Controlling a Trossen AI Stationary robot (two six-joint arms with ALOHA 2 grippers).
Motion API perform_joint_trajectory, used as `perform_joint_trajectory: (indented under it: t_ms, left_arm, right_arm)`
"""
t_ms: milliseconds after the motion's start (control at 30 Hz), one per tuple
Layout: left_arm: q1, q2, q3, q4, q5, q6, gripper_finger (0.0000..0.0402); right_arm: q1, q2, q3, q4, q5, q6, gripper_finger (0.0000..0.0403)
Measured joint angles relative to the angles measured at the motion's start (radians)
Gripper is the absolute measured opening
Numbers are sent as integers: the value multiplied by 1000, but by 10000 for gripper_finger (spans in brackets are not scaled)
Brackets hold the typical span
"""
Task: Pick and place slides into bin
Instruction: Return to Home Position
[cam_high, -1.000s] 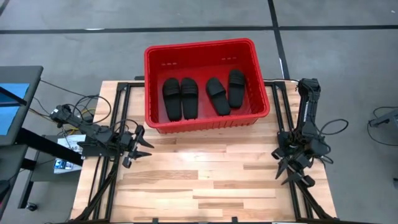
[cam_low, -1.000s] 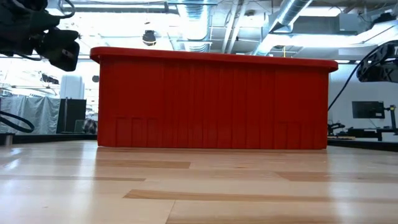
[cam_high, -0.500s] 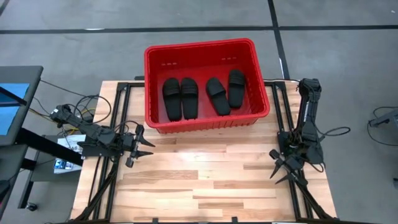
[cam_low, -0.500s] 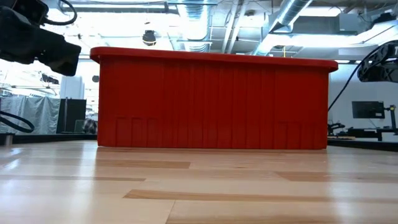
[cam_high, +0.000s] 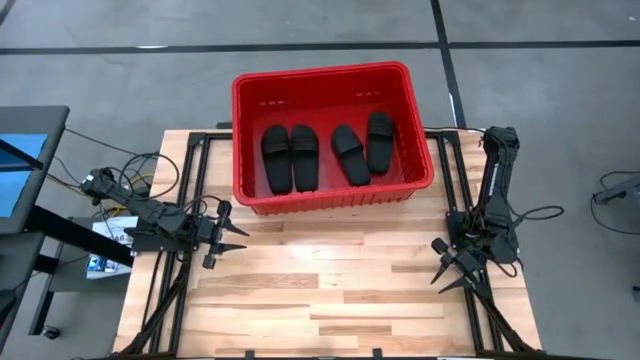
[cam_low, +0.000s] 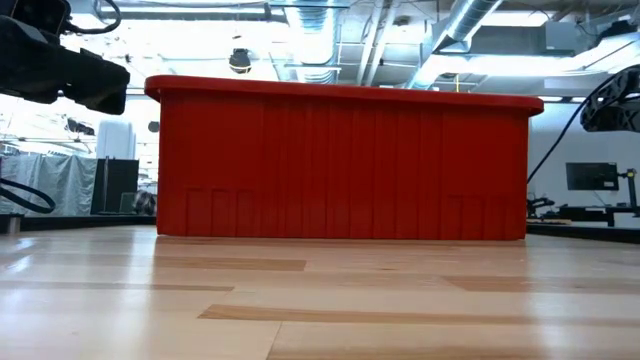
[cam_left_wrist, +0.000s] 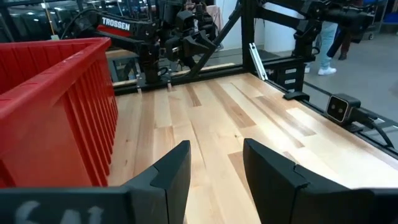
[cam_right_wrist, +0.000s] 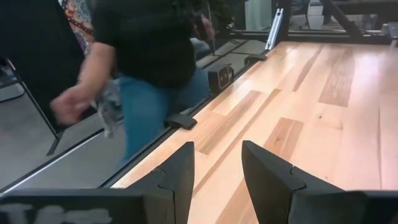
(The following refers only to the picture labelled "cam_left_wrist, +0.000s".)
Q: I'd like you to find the person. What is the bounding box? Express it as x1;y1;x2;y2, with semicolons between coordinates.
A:
303;21;340;77
326;26;363;62

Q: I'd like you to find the red plastic bin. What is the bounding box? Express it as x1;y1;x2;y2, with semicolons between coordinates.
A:
0;37;119;190

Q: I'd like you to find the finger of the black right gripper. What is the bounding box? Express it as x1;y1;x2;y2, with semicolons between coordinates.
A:
164;34;185;62
183;30;218;58

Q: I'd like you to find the black camera cable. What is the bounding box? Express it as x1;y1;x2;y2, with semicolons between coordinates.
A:
357;114;396;149

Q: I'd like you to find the black table-level camera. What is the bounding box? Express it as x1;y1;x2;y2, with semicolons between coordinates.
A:
325;93;379;128

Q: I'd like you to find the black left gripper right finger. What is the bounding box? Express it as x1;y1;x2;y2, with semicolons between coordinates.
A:
243;138;398;224

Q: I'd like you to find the dark plastic sheeting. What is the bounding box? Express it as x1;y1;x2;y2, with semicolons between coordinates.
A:
0;1;94;41

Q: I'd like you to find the black control box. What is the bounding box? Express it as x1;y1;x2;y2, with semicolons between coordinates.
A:
273;60;305;94

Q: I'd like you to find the white metal bracket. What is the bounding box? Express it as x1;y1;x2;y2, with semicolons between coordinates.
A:
248;42;269;82

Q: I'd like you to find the black frame foot clamp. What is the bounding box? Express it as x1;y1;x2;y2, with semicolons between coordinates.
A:
282;90;311;102

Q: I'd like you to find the pink cloth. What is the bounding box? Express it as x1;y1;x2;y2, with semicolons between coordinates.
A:
205;4;225;32

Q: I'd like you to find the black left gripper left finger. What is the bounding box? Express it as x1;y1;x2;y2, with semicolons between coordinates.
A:
0;139;192;224

